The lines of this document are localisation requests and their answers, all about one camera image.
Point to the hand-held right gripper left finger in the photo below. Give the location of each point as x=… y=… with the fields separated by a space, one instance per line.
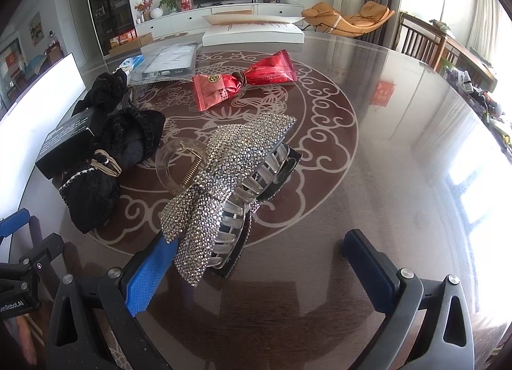
x=146 y=286

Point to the rhinestone bow hair claw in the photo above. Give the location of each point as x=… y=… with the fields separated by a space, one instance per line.
x=224 y=154

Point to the bushy green potted plant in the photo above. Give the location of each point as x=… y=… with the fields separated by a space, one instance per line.
x=171 y=0

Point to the framed wall picture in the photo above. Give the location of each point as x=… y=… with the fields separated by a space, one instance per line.
x=36 y=30

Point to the beige cardboard sheet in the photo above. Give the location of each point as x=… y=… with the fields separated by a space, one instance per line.
x=248 y=20

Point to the black cardboard box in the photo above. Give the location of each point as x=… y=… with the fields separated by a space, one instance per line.
x=66 y=140

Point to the red gift box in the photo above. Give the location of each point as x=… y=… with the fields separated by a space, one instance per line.
x=186 y=2

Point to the white flat box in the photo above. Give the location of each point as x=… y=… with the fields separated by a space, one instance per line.
x=252 y=36

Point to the white sheer curtain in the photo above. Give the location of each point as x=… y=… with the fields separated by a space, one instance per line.
x=486 y=18

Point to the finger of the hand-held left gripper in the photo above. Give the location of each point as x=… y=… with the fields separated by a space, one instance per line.
x=51 y=249
x=14 y=225

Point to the dark glass display cabinet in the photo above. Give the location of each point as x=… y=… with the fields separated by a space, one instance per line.
x=112 y=2

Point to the blue and white box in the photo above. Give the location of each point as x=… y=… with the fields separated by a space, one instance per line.
x=134 y=62

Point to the cardboard box of orange packets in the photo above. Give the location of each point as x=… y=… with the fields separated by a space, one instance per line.
x=128 y=38

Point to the clear bag with dark case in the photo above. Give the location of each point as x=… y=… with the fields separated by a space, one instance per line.
x=168 y=60

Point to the red flowers in white vase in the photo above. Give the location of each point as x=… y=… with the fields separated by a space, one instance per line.
x=146 y=6

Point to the wooden chair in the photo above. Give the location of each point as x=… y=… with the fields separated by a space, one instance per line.
x=416 y=40
x=476 y=70

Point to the red candy packet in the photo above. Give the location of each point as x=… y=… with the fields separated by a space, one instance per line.
x=214 y=90
x=272 y=68

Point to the black knitted cloth bundle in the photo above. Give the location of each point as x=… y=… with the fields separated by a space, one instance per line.
x=120 y=142

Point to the white television cabinet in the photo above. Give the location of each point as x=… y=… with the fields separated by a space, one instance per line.
x=180 y=22

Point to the black velvet scrunchie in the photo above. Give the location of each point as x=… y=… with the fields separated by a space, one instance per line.
x=106 y=88

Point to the orange lounge chair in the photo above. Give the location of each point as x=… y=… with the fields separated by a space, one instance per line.
x=360 y=20

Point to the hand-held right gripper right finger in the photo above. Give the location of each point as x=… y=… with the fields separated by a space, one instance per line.
x=370 y=274

